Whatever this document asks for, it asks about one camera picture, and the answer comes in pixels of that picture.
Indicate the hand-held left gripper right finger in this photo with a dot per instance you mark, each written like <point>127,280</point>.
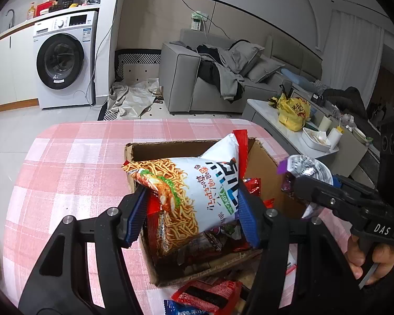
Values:
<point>248,224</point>

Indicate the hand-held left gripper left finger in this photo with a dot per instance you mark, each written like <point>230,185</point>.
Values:
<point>135,218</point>

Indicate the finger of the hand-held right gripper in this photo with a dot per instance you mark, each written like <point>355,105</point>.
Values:
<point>328,200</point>
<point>354,186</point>

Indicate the purple silver snack packet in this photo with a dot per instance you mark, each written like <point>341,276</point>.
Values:
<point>303,167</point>

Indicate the brown cardboard box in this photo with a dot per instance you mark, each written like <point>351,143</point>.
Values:
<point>266,165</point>

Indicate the white noodle snack packet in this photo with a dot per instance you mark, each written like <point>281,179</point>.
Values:
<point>190,183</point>

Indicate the person's right forearm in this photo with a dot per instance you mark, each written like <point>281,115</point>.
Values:
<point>392,290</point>

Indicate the person's right hand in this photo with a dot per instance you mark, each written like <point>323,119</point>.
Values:
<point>364,257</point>

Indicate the small red snack packet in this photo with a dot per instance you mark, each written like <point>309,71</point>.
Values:
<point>252,187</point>

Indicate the white squeeze bottle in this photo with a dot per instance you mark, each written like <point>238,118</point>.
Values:
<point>335,137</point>

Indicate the small white snack packet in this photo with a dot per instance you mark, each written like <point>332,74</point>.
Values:
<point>291,264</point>

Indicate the white food container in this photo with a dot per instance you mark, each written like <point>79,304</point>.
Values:
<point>315,141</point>

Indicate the white cup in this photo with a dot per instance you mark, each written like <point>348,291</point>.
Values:
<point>325,123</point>

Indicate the pink checked tablecloth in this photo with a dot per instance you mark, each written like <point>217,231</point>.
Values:
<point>69,170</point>

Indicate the red black snack packet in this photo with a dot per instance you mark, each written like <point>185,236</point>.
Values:
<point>210,297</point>

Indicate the dark clothing pile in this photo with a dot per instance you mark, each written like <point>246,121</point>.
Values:
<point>346,100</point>

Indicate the yellow plastic bag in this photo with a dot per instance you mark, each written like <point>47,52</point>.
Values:
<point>294,115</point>

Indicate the blue snack packet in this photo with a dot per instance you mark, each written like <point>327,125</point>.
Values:
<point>179,309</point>

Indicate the white coffee table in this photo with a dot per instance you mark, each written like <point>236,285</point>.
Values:
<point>259,109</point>

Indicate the white crumpled floor cloth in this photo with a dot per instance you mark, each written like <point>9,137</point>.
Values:
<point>131,100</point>

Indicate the light blue pillow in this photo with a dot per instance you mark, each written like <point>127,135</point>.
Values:
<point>297,78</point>

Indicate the grey sofa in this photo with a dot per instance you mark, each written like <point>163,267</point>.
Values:
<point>179,82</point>

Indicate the white washing machine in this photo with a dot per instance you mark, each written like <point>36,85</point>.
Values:
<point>82,83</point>

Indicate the grey pillow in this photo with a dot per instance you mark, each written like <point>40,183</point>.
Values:
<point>262,69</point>

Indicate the white curtain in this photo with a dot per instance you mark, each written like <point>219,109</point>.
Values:
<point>348,39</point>

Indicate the grey garment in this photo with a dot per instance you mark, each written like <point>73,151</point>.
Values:
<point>229,78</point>

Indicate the black jacket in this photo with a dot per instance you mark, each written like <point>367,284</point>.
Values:
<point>208,69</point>

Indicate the white lower cabinets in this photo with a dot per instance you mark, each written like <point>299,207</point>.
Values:
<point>6,72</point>

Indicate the red box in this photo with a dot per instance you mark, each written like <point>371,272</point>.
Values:
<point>44,9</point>

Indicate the yellow soap bottle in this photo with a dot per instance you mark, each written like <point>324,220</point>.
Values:
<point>31,12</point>

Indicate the black kitchen faucet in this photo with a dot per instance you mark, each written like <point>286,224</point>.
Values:
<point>10,16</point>

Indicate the wall socket with charger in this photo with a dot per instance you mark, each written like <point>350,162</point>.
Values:
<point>198,21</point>

